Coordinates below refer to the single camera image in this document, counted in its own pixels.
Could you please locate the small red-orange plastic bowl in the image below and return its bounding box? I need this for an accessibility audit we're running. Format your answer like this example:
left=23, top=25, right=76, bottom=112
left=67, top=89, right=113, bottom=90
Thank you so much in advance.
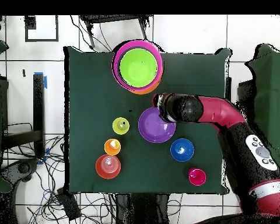
left=95, top=154, right=121, bottom=180

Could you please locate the orange plastic cup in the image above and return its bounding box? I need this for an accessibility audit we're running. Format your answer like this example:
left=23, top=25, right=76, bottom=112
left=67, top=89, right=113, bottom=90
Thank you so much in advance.
left=104, top=138, right=121, bottom=156

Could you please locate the red plastic cup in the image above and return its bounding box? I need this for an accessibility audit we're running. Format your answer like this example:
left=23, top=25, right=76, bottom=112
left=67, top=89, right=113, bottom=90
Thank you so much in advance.
left=188, top=167, right=207, bottom=187

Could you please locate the blue plastic bowl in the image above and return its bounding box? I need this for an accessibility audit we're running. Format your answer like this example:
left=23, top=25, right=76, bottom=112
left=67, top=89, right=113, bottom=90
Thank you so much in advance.
left=170, top=138, right=195, bottom=162

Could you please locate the dark green tablecloth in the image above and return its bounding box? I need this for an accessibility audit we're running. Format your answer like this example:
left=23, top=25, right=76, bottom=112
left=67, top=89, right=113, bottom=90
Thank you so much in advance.
left=63, top=45, right=232, bottom=195

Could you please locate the light green plastic bowl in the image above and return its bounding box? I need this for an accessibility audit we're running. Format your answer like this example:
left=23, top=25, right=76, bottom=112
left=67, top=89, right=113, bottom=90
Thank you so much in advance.
left=119, top=48, right=159, bottom=89

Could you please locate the black power brick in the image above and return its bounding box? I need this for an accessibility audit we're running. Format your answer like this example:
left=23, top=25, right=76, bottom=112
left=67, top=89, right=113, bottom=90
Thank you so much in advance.
left=57, top=187, right=82, bottom=221

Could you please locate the large orange plastic bowl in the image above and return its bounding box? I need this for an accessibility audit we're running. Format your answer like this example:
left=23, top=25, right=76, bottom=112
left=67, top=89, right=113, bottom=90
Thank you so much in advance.
left=129, top=78, right=161, bottom=96

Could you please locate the yellow plastic cup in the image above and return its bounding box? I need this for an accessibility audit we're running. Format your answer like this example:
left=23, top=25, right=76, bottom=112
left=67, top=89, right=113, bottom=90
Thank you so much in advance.
left=112, top=117, right=131, bottom=135

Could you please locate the black metal stand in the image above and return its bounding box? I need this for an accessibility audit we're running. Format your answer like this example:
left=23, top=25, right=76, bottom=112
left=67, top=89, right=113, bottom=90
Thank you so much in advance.
left=3, top=73, right=46, bottom=162

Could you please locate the black stool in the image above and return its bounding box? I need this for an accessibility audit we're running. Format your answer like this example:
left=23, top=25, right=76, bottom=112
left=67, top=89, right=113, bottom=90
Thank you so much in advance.
left=79, top=15, right=153, bottom=50

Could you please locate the black floor frame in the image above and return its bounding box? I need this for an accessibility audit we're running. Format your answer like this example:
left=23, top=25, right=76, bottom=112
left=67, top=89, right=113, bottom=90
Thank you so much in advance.
left=24, top=15, right=60, bottom=43

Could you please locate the large pink plastic bowl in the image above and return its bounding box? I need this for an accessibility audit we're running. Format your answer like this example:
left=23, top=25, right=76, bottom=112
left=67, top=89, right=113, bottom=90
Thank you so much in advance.
left=111, top=39, right=164, bottom=92

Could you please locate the tangle of floor cables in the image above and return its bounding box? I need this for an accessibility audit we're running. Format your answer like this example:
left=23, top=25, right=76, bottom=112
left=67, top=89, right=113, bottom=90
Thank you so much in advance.
left=4, top=137, right=117, bottom=224

